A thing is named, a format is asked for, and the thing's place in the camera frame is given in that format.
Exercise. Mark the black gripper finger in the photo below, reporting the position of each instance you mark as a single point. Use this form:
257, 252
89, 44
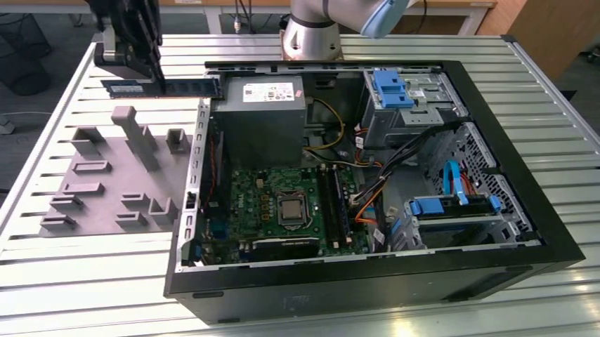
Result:
153, 45
122, 59

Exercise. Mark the blue RAM stick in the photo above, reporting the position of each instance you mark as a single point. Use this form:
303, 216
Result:
193, 87

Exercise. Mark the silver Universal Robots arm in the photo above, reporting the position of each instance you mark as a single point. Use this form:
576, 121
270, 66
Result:
312, 38

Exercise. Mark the black RAM slot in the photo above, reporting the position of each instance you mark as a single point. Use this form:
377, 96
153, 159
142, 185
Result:
328, 210

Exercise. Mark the black mesh bin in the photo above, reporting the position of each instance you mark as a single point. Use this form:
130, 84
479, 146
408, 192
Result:
29, 70

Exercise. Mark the white plug block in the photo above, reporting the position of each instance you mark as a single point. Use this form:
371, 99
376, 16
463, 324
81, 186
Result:
6, 126

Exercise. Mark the grey power supply unit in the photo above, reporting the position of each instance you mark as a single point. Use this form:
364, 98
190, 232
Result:
258, 130

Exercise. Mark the grey parts rack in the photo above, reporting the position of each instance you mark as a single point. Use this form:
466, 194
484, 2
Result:
117, 175

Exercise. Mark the green motherboard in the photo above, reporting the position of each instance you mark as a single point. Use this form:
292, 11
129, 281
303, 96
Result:
244, 196

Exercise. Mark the blue drive latch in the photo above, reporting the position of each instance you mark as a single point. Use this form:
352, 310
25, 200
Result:
392, 87

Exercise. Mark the silver CPU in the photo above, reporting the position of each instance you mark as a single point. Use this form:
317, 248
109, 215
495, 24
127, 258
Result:
292, 209

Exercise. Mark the CPU socket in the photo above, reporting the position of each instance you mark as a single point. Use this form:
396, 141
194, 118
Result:
292, 224

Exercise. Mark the metal optical drive cage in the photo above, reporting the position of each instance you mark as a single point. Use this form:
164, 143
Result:
421, 116

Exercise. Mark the black graphics card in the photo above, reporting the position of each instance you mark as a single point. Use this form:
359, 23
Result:
281, 249

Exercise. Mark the white framed wooden desk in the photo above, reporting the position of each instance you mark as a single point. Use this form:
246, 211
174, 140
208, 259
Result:
476, 15

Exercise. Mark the hard disk in blue carrier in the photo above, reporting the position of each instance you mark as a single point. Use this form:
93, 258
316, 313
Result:
429, 206

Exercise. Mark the black open PC case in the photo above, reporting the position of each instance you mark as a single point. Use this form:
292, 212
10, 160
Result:
328, 291

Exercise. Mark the wooden cabinet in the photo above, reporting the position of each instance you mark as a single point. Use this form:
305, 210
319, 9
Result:
539, 35

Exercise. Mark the metal disk bay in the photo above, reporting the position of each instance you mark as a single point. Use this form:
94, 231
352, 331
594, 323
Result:
468, 220

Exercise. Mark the black chair caster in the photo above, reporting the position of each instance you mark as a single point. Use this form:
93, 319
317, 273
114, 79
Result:
593, 56

